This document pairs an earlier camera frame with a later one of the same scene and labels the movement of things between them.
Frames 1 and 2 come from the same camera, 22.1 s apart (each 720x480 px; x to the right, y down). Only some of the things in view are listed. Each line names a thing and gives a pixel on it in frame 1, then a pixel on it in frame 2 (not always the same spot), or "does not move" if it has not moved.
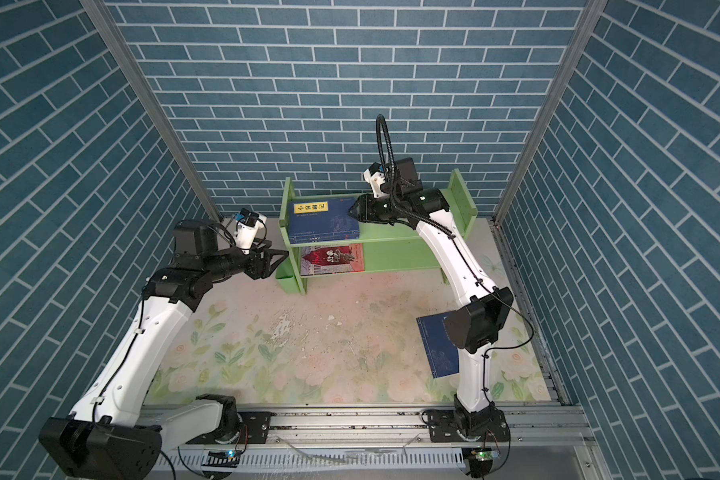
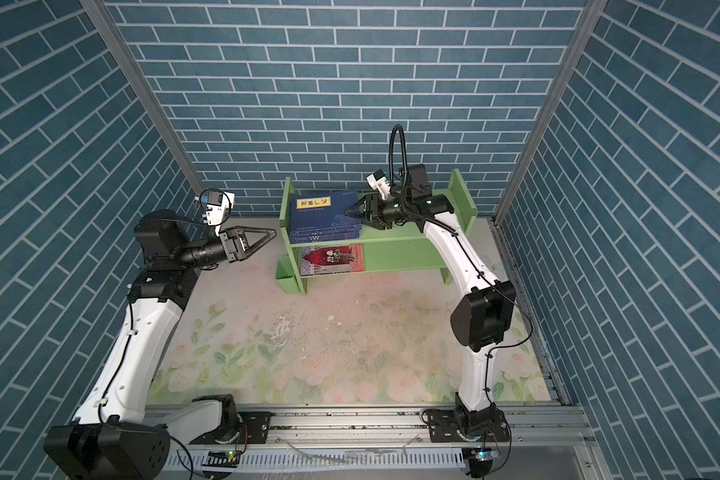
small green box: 285,276 does not move
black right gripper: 370,209 does not move
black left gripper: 264,269 to 231,244
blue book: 441,351 to 322,217
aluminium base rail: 545,443 does not move
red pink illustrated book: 332,259 does not move
